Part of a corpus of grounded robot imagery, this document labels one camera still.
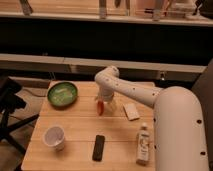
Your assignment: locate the white sponge block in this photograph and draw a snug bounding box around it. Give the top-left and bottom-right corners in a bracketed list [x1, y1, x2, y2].
[123, 103, 140, 121]

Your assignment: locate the green bowl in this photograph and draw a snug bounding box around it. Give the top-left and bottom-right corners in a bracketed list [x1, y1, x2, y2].
[47, 82, 78, 107]

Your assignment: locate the white lotion bottle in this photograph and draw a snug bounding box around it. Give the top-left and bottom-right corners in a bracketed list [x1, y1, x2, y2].
[136, 123, 150, 165]

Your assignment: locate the black rectangular remote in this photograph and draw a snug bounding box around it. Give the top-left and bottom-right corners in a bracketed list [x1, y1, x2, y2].
[92, 135, 105, 161]

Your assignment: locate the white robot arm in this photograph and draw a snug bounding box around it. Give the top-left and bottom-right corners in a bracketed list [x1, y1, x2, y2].
[95, 66, 210, 171]

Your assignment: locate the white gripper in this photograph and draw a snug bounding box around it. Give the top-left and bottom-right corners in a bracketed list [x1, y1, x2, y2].
[95, 86, 114, 111]

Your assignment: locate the wooden background shelf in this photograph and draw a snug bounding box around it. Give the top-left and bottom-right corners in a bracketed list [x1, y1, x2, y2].
[0, 0, 213, 28]

